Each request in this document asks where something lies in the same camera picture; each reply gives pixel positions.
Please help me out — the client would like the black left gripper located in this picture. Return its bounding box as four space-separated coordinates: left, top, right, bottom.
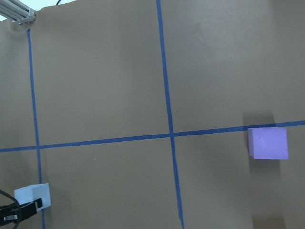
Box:
0 198 43 223

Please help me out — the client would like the light blue foam block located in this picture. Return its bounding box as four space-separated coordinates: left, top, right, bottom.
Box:
14 183 51 211

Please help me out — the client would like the purple foam block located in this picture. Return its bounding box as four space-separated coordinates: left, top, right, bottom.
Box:
248 127 289 160

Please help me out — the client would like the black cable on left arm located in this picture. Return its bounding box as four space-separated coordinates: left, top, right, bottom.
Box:
0 189 23 229

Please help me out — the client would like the aluminium frame post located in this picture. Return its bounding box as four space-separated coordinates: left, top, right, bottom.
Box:
0 0 36 25

